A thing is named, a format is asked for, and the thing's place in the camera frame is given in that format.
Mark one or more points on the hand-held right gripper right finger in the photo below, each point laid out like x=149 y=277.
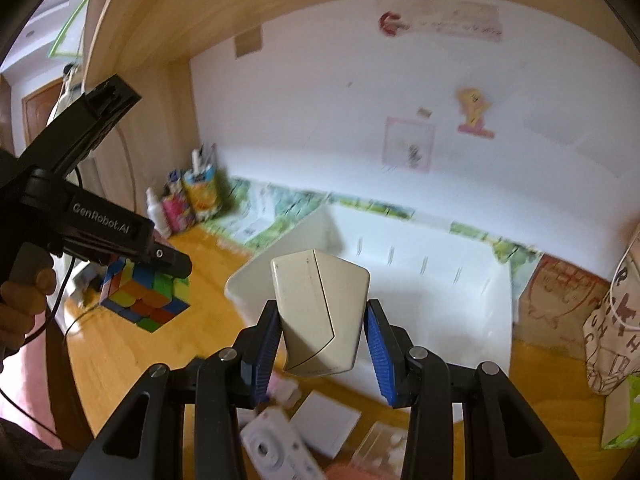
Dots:
x=382 y=360

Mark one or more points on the white flat box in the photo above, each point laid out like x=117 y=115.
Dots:
x=325 y=422

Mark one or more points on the wooden door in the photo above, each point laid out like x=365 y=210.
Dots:
x=42 y=115

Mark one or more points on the brown cardboard with red drawing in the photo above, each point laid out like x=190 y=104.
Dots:
x=555 y=305

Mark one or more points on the printed canvas tote bag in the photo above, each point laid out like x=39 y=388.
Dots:
x=615 y=335

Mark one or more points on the white instant camera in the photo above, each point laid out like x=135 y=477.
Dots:
x=272 y=452

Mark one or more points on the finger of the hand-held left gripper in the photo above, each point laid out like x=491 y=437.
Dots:
x=172 y=260

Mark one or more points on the clear plastic box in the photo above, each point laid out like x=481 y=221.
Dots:
x=380 y=447

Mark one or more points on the green tissue pack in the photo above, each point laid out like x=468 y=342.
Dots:
x=625 y=420

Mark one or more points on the pink framed wall picture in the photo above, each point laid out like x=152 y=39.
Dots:
x=407 y=142

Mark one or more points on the multicoloured puzzle cube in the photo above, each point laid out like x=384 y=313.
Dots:
x=145 y=300

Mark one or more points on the small white bottle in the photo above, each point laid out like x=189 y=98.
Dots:
x=159 y=215

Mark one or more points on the person's left hand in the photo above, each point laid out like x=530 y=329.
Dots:
x=22 y=310

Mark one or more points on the pink packet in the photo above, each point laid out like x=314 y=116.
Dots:
x=179 y=212

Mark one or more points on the wooden desk hutch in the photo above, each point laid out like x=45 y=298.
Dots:
x=200 y=5

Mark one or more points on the cream plastic box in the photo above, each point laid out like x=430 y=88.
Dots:
x=320 y=310

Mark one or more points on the white tube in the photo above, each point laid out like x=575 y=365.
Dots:
x=202 y=157

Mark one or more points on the yellow cartoon wall sticker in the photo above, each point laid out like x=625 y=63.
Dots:
x=472 y=110

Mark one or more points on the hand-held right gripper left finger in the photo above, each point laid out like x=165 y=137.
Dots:
x=265 y=355

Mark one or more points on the white plastic storage bin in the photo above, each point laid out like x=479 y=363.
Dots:
x=440 y=310

